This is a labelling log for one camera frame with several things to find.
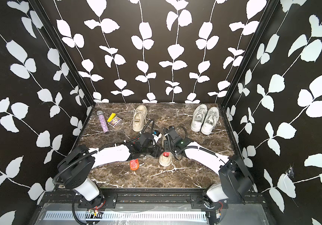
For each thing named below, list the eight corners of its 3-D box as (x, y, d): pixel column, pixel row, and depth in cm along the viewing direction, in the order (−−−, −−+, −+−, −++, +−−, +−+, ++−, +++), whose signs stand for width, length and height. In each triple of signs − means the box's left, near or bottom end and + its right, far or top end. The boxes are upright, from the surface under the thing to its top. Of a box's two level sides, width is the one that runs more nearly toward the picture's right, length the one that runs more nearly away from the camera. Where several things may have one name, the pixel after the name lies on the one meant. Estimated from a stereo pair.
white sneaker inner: (188, 129, 106) (189, 122, 99) (196, 109, 119) (198, 101, 112) (199, 133, 103) (202, 126, 96) (206, 113, 117) (209, 105, 110)
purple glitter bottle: (104, 135, 103) (102, 132, 100) (98, 114, 116) (96, 111, 113) (110, 132, 104) (108, 129, 101) (103, 112, 117) (101, 109, 114)
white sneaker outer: (199, 133, 105) (202, 124, 97) (206, 112, 119) (210, 103, 110) (212, 137, 103) (216, 129, 94) (217, 116, 116) (221, 107, 108)
